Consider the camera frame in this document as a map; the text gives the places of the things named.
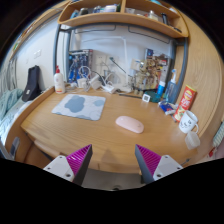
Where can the wooden shelf unit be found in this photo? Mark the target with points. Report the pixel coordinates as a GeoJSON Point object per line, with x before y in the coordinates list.
{"type": "Point", "coordinates": [120, 18]}

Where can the black ruler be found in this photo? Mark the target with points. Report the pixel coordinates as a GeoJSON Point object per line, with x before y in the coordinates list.
{"type": "Point", "coordinates": [130, 96]}

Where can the white red-capped pump bottle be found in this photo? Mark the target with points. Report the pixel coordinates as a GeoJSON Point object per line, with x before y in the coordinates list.
{"type": "Point", "coordinates": [59, 83]}

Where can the wooden tree figure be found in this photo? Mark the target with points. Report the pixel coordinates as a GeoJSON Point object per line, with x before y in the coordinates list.
{"type": "Point", "coordinates": [141, 76]}

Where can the red chips can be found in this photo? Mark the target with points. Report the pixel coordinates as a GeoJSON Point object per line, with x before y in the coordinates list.
{"type": "Point", "coordinates": [185, 103]}

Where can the clear plastic cup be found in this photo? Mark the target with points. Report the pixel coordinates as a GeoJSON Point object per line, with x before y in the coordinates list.
{"type": "Point", "coordinates": [192, 140]}

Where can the white mug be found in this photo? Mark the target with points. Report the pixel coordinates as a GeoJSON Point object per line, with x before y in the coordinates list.
{"type": "Point", "coordinates": [187, 122]}

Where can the brown wooden model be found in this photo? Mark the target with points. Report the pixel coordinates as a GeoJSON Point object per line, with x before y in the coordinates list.
{"type": "Point", "coordinates": [156, 71]}

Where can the blue spray bottle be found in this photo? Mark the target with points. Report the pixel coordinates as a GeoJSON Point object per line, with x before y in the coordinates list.
{"type": "Point", "coordinates": [172, 90]}

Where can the teal round tin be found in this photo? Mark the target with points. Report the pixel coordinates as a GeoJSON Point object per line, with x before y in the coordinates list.
{"type": "Point", "coordinates": [156, 97]}

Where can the grey metal frame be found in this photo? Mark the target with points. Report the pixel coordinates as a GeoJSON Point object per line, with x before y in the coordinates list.
{"type": "Point", "coordinates": [182, 63]}

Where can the grey cloud-print mouse pad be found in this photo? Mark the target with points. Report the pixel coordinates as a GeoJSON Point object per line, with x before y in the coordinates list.
{"type": "Point", "coordinates": [80, 106]}

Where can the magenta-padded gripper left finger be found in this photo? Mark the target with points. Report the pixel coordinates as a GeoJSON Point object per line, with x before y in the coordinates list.
{"type": "Point", "coordinates": [78, 160]}

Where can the small white desk clock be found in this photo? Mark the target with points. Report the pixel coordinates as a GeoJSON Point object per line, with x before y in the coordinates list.
{"type": "Point", "coordinates": [146, 97]}

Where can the white desk lamp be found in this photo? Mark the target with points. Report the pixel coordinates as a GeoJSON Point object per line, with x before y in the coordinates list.
{"type": "Point", "coordinates": [123, 88]}

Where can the white wall socket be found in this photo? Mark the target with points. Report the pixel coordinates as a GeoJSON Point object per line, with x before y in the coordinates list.
{"type": "Point", "coordinates": [101, 60]}

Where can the blue tissue pack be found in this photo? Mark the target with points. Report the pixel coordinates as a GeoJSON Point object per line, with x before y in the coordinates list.
{"type": "Point", "coordinates": [166, 107]}

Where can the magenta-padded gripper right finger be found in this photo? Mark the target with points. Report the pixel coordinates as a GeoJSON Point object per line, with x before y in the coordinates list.
{"type": "Point", "coordinates": [150, 160]}

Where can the white power strip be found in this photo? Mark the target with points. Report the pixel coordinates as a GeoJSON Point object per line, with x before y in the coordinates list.
{"type": "Point", "coordinates": [108, 89]}

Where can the green bedding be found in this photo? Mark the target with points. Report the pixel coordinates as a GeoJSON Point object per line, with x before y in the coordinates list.
{"type": "Point", "coordinates": [8, 101]}

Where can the blue white-capped bottle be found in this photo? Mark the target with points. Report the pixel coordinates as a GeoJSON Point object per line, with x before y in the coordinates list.
{"type": "Point", "coordinates": [161, 89]}

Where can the robot model kit box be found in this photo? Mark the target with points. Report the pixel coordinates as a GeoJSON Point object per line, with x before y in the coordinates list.
{"type": "Point", "coordinates": [79, 63]}

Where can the pink computer mouse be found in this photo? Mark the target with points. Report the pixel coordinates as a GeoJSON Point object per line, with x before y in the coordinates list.
{"type": "Point", "coordinates": [130, 124]}

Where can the black bag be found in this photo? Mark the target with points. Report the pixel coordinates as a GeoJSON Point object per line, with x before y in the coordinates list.
{"type": "Point", "coordinates": [32, 85]}

